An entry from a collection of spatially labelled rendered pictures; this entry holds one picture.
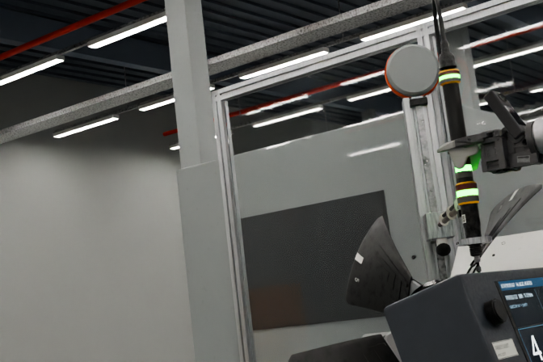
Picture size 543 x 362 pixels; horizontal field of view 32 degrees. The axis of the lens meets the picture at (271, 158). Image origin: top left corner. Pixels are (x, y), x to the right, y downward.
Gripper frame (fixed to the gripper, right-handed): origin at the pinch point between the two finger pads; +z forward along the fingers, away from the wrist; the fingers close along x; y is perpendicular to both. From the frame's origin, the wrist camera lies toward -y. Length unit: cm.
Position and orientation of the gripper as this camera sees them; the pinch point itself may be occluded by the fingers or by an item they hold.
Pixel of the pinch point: (448, 147)
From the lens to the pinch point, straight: 199.4
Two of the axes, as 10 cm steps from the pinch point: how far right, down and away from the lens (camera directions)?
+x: 6.3, 0.6, 7.7
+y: 1.1, 9.8, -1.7
